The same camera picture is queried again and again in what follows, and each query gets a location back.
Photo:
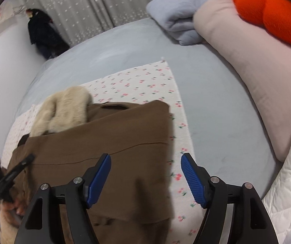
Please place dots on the orange persimmon plush toy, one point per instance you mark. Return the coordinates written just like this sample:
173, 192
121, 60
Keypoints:
277, 15

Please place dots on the person's left hand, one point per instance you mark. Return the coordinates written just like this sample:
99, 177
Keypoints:
12, 209

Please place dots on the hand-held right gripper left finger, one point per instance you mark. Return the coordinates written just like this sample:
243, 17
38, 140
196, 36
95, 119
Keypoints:
98, 180

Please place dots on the grey bed sheet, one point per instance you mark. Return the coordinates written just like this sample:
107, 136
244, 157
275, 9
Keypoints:
224, 122

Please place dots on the hanging black clothes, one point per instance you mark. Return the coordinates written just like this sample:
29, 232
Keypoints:
44, 34

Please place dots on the brown coat with beige fur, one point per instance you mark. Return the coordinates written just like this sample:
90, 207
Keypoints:
115, 144

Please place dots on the pink pillow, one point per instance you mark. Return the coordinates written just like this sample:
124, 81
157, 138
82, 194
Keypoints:
257, 63

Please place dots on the folded light blue blanket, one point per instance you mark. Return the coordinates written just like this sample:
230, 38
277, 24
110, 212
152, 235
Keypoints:
173, 17

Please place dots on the grey dotted curtain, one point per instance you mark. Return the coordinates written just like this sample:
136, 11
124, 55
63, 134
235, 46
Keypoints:
84, 5

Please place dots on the white cherry print blanket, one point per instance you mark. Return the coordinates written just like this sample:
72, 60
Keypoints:
140, 81

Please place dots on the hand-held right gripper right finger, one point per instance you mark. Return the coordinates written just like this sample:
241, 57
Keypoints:
192, 178

